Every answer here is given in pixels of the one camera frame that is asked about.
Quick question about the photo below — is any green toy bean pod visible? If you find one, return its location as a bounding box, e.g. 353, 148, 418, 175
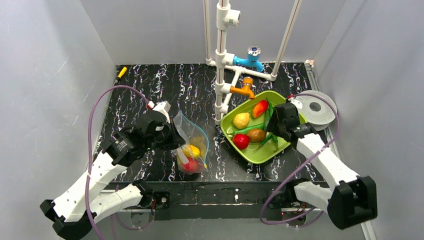
263, 98, 274, 132

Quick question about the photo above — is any brown orange toy potato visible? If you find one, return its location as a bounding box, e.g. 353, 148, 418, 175
246, 128, 267, 143

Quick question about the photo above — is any yellow orange toy mango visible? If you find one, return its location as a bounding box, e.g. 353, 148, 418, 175
181, 144, 201, 159

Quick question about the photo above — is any clear zip top bag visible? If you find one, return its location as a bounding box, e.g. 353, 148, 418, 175
173, 110, 209, 175

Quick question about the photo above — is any red toy apple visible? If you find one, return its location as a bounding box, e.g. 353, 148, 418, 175
232, 133, 250, 150

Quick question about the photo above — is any red toy strawberry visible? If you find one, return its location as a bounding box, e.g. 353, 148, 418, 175
182, 158, 199, 174

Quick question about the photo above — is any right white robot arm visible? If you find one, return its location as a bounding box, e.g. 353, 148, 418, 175
264, 102, 378, 230

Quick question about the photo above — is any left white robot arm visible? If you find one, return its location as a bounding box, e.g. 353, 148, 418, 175
40, 101, 186, 240

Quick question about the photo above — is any thin green toy bean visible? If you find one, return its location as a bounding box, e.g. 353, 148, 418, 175
254, 133, 278, 152

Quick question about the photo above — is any green toy chili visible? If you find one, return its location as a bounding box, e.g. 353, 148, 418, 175
226, 123, 264, 136

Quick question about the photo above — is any orange red toy fruit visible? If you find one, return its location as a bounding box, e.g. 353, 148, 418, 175
251, 99, 269, 119

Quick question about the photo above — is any white filament spool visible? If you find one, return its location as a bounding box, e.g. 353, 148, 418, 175
294, 90, 337, 131

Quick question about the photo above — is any green plastic basket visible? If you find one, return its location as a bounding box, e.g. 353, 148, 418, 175
220, 90, 291, 164

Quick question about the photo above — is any yellow toy lemon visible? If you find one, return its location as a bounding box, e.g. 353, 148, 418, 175
232, 112, 250, 130

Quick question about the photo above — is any orange faucet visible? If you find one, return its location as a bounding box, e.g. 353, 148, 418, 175
229, 76, 255, 100

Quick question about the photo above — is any yellow screwdriver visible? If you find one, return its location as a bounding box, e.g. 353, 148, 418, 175
117, 66, 128, 79

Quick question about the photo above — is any blue faucet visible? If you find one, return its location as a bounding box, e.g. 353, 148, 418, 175
232, 46, 264, 72

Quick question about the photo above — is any white PVC pipe frame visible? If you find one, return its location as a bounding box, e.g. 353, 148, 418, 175
202, 0, 303, 126

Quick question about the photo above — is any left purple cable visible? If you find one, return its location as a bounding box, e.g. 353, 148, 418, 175
84, 85, 155, 240

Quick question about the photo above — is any purple cable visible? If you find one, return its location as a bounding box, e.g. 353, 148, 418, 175
259, 92, 340, 229
84, 85, 155, 240

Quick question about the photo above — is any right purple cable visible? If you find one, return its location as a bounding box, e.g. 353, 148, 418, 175
259, 92, 340, 229

